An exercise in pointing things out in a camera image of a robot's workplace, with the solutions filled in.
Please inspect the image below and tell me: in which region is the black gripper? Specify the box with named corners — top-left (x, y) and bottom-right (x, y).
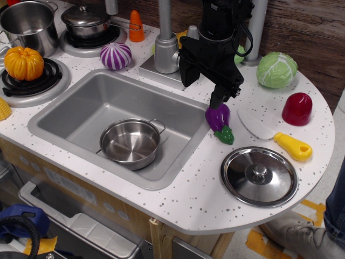
top-left (178, 36), bottom-right (244, 109)

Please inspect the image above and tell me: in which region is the purple toy eggplant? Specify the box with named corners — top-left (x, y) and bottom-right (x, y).
top-left (205, 104), bottom-right (234, 145)

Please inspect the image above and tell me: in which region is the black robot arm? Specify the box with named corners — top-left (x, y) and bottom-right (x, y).
top-left (179, 1), bottom-right (254, 110)

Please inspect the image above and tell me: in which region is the small steel pan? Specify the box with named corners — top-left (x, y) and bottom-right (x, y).
top-left (96, 118), bottom-right (166, 171)

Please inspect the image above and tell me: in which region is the steel pot lid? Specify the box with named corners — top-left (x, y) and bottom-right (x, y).
top-left (220, 147), bottom-right (299, 207)

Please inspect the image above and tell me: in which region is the large steel stock pot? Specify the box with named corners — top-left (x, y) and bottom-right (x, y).
top-left (1, 1), bottom-right (59, 57)

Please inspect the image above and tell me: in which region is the small green toy vegetable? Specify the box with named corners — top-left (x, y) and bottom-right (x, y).
top-left (233, 44), bottom-right (246, 64)

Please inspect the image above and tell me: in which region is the grey toy faucet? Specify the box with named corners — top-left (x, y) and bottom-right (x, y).
top-left (139, 0), bottom-right (185, 91)

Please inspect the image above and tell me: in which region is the green toy cabbage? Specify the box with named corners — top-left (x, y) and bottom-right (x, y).
top-left (256, 52), bottom-right (298, 89)

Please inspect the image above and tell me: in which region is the orange toy carrot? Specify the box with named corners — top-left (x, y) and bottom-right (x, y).
top-left (129, 10), bottom-right (145, 42)

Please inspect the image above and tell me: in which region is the purple striped toy onion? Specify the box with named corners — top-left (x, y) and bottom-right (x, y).
top-left (100, 42), bottom-right (132, 71)

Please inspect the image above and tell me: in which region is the red toy pepper half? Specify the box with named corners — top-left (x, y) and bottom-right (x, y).
top-left (281, 92), bottom-right (313, 126)

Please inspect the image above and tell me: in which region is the white yellow toy knife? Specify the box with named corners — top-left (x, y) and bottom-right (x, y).
top-left (237, 110), bottom-right (313, 161)

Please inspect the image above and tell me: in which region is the rear toy stove burner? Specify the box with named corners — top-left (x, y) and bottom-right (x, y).
top-left (59, 26), bottom-right (127, 58)

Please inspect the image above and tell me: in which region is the toy stove burner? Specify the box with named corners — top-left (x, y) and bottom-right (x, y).
top-left (59, 26), bottom-right (127, 58)
top-left (1, 58), bottom-right (71, 108)

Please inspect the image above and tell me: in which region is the grey toy sink basin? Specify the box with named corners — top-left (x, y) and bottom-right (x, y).
top-left (28, 69), bottom-right (210, 190)

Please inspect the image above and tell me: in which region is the lidded steel saucepan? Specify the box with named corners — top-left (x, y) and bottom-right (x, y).
top-left (61, 4), bottom-right (129, 38)

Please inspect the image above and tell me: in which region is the front toy stove burner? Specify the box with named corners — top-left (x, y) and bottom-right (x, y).
top-left (1, 58), bottom-right (71, 108)

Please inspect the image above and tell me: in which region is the grey shoe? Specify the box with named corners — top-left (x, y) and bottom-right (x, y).
top-left (259, 213), bottom-right (328, 259)

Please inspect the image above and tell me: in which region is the orange toy pumpkin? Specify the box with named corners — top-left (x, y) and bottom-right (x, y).
top-left (4, 46), bottom-right (45, 81)

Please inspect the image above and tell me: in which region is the blue jeans leg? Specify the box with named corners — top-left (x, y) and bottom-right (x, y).
top-left (324, 161), bottom-right (344, 258)

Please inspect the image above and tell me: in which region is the yellow toy corn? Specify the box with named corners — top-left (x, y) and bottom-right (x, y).
top-left (0, 98), bottom-right (11, 121)

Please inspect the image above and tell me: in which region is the blue clamp tool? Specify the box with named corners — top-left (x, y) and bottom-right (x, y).
top-left (1, 204), bottom-right (50, 238)

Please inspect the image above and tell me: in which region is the black cable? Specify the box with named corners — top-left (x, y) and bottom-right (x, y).
top-left (233, 22), bottom-right (254, 57)

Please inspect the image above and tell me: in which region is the grey support post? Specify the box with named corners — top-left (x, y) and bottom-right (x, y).
top-left (242, 0), bottom-right (268, 66)

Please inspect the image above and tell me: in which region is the grey oven door handle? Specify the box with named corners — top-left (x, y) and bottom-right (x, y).
top-left (19, 181), bottom-right (153, 258)

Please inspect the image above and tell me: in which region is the black corrugated hose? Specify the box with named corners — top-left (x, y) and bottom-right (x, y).
top-left (0, 215), bottom-right (41, 259)

